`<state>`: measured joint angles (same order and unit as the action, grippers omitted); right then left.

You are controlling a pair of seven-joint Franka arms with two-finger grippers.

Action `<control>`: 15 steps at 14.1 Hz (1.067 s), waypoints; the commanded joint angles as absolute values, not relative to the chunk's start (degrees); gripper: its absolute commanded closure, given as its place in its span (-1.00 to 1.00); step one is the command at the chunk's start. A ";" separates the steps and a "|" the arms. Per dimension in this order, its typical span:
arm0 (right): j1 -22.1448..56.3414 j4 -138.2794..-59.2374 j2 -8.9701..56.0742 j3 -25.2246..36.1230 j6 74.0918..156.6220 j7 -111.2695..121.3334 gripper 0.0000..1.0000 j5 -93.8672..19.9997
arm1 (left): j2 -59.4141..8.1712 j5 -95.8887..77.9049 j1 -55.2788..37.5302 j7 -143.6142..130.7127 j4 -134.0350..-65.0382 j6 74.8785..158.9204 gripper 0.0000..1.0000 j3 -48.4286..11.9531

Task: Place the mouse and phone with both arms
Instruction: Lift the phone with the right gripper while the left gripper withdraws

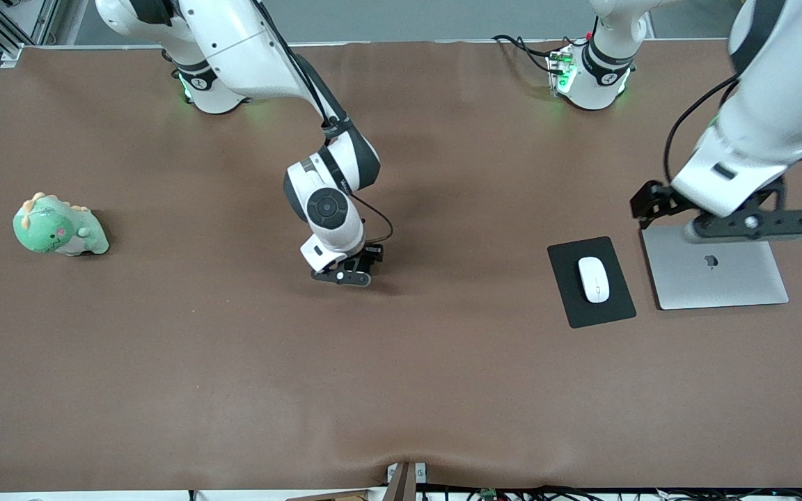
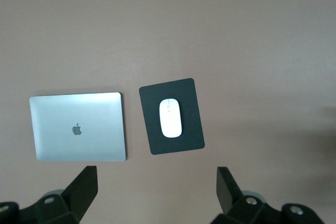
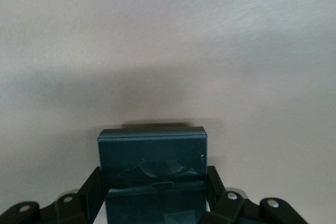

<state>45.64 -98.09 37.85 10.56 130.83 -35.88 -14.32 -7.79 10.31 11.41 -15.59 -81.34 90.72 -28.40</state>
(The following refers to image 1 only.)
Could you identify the brown table cover mat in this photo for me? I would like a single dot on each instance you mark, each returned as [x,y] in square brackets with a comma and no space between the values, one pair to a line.
[401,383]

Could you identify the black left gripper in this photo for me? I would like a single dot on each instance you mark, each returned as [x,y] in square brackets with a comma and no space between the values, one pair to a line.
[654,202]

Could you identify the white computer mouse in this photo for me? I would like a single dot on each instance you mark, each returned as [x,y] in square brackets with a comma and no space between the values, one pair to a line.
[594,279]

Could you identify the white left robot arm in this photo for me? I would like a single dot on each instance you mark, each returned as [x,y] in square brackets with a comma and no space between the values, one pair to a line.
[770,104]

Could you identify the green dinosaur plush toy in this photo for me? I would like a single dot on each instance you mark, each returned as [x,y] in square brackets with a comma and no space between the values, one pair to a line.
[53,226]

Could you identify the silver laptop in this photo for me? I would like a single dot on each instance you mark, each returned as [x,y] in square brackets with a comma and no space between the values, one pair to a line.
[721,275]

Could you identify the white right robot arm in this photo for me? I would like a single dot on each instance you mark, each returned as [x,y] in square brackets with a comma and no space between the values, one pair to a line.
[262,56]

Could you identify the aluminium frame profile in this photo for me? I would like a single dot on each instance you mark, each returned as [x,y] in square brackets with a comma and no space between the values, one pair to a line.
[4,28]

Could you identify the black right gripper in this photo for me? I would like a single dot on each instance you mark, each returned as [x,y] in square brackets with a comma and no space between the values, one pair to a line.
[370,254]

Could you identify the black mouse pad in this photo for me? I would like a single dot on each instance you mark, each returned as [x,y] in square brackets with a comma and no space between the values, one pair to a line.
[591,282]

